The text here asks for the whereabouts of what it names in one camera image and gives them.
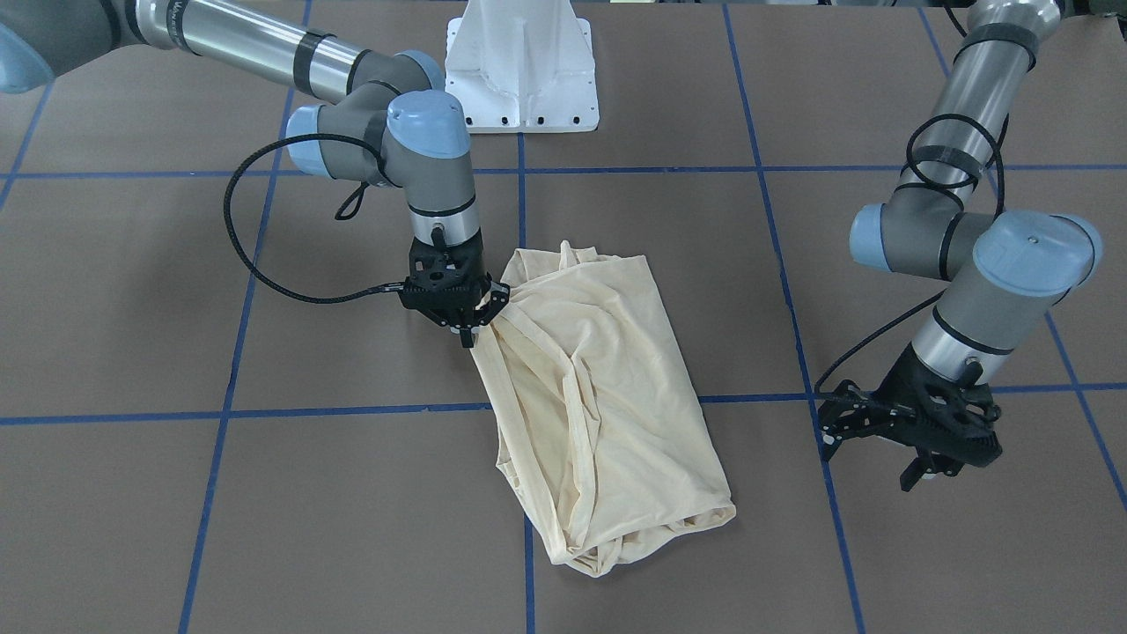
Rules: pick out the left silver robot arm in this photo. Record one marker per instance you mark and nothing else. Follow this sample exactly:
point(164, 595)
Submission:
point(1003, 270)

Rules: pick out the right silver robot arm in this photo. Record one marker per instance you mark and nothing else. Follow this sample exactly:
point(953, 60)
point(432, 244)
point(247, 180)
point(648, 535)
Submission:
point(374, 120)

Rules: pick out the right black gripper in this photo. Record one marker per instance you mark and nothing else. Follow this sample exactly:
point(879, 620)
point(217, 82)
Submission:
point(475, 261)

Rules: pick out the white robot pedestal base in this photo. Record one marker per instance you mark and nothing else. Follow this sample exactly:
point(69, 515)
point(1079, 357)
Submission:
point(522, 66)

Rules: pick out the yellow long-sleeve California shirt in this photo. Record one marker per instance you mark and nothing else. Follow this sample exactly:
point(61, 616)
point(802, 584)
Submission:
point(600, 431)

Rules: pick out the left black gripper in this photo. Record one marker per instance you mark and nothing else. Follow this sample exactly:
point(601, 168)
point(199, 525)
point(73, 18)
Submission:
point(902, 379)

